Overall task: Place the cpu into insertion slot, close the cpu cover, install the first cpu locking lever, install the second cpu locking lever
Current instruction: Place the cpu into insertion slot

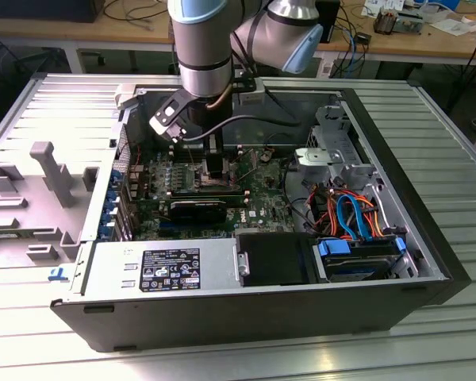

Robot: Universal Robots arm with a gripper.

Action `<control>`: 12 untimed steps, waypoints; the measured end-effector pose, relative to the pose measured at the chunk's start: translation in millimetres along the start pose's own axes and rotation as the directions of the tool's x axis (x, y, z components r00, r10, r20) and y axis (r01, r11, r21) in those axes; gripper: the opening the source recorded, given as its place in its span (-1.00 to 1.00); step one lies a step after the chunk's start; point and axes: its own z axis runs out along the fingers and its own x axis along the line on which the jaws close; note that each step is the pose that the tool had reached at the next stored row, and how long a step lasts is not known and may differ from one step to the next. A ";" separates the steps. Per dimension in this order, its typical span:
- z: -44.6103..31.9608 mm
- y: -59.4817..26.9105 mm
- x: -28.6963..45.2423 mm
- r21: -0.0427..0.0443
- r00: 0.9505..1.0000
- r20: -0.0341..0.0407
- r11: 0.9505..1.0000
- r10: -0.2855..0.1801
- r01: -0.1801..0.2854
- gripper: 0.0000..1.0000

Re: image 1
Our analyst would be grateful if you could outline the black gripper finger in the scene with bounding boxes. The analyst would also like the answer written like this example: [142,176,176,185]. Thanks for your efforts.
[205,133,226,180]

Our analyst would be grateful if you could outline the metal locking lever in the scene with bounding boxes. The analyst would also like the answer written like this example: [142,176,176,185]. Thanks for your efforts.
[184,135,196,166]
[236,164,259,188]

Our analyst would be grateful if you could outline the CPU socket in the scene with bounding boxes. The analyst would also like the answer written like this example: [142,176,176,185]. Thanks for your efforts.
[193,160,241,191]

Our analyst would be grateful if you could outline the black graphics card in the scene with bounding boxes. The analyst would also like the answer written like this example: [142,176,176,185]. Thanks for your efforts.
[167,198,228,225]

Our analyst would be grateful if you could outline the green motherboard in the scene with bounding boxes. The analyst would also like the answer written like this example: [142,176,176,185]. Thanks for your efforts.
[126,144,305,241]

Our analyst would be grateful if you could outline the grey case latch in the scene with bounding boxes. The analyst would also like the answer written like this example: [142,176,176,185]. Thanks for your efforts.
[113,83,139,111]

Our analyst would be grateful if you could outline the blue expansion card retainer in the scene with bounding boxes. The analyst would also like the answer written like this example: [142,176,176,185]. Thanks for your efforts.
[98,169,124,242]

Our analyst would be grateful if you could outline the wooden desk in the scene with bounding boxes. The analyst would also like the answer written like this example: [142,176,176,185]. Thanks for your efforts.
[0,2,476,76]

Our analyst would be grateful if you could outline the tall black box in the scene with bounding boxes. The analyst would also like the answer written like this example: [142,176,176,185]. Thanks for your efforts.
[317,0,341,44]

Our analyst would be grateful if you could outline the silver power supply unit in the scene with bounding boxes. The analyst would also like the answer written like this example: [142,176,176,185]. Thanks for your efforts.
[73,237,242,298]

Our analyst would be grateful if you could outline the black PC case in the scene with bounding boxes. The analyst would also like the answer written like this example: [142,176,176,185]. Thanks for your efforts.
[49,81,472,354]

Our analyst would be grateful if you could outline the hard disk in blue carrier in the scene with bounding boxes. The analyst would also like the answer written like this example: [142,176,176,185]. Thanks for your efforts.
[312,237,406,283]

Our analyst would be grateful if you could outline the brown metal heatsink block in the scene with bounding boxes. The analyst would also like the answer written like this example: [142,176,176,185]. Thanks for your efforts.
[372,8,397,36]

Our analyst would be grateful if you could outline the blue plastic clip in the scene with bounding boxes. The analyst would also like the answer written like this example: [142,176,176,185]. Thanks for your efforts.
[47,265,69,282]

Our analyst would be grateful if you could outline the grey parts rack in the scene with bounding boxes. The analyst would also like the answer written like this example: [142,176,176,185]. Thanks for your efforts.
[0,140,101,271]

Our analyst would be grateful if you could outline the white printed papers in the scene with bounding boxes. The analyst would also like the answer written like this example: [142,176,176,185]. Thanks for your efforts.
[360,0,406,17]

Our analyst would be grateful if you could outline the black monitor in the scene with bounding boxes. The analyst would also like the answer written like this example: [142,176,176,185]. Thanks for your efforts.
[0,0,105,24]

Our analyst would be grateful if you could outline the grey electronic device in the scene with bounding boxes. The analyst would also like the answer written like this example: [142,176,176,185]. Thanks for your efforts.
[392,10,426,36]

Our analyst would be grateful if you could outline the white paper sheets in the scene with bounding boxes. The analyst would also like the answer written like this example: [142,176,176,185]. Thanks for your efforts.
[428,15,476,37]

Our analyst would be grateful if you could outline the black camera cable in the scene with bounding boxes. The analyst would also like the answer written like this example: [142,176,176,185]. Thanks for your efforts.
[179,113,303,144]

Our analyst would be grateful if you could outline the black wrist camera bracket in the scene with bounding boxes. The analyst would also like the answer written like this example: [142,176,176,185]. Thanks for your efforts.
[232,70,267,107]

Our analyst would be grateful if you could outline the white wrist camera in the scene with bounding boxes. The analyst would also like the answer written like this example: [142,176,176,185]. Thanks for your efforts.
[148,94,192,144]

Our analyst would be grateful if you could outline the silver metal bracket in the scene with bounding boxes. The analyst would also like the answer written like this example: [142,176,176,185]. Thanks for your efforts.
[293,145,343,175]

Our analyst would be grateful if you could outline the blue flat wire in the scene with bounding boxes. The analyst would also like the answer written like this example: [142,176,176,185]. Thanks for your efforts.
[336,193,376,242]

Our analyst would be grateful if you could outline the orange wire bundle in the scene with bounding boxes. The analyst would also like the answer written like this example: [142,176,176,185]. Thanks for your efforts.
[311,189,384,239]

